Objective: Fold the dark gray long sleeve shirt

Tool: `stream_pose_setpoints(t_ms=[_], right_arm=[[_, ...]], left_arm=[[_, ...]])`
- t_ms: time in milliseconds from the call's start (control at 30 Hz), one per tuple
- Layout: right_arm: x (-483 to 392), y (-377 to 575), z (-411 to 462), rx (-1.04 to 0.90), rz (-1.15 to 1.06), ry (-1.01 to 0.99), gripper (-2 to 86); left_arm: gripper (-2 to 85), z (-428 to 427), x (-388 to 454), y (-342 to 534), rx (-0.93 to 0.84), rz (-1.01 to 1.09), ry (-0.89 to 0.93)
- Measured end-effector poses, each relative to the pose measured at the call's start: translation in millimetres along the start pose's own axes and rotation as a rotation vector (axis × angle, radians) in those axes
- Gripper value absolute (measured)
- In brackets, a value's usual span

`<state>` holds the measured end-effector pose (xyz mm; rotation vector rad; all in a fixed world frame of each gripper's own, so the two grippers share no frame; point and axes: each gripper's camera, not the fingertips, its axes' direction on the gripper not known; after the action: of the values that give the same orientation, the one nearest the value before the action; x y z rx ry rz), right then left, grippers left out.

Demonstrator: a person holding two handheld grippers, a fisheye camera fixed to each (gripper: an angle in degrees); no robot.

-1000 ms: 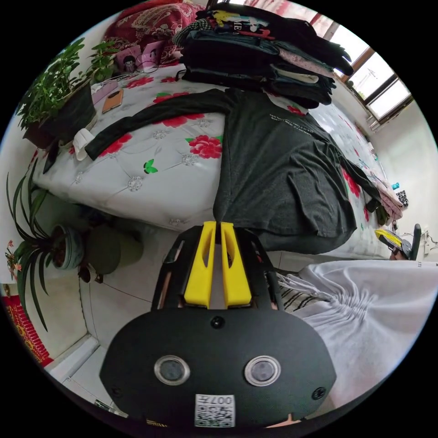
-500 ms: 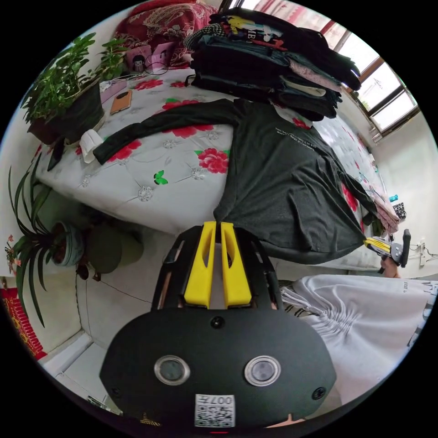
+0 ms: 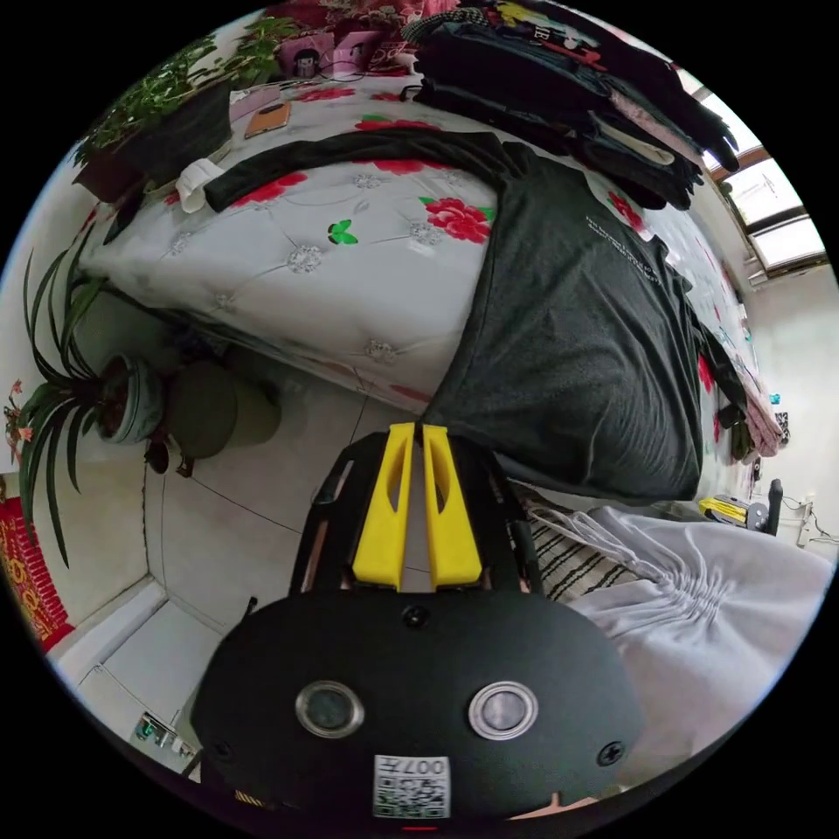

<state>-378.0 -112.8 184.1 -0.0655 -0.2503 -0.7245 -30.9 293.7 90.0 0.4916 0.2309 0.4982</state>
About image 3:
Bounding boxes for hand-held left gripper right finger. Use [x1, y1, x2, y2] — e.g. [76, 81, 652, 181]
[422, 426, 483, 588]

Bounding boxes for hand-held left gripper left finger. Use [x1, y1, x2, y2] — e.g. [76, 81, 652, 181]
[351, 422, 416, 586]

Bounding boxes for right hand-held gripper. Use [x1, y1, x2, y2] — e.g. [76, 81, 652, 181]
[697, 478, 786, 540]

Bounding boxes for dark gray long sleeve shirt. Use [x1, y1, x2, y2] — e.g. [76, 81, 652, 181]
[203, 128, 750, 506]

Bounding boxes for pink patterned cloth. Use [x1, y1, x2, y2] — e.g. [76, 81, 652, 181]
[714, 366, 791, 463]

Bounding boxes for olive round stool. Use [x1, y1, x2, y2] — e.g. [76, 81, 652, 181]
[163, 358, 284, 461]

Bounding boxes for bed with floral sheet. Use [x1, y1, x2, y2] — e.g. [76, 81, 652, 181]
[77, 65, 791, 506]

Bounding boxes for window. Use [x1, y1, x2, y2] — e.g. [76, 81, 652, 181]
[704, 147, 830, 280]

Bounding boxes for spider plant in green pot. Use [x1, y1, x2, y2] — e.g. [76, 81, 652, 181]
[11, 229, 165, 570]

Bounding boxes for white folded cloth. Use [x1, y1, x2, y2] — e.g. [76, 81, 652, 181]
[175, 159, 225, 215]

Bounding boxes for orange phone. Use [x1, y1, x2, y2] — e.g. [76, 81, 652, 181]
[243, 101, 294, 140]

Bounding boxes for pile of clothes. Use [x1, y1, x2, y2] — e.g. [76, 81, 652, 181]
[398, 0, 743, 212]

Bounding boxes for leafy potted plant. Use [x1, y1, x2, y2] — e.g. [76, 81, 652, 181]
[70, 16, 304, 201]

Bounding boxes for pink printed paper bag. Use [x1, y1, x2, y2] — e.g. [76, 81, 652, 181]
[332, 28, 399, 74]
[279, 36, 332, 81]

